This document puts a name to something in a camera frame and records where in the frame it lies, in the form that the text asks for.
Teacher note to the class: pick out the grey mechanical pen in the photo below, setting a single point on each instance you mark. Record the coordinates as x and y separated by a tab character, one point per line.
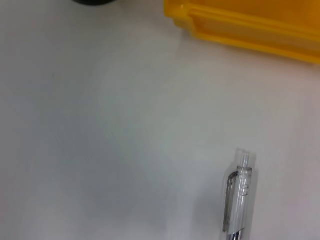
240	200

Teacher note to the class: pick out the black mesh pen holder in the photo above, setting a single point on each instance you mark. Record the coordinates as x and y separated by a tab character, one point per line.
92	2

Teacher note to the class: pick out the yellow plastic bin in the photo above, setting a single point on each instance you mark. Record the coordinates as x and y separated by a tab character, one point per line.
250	27

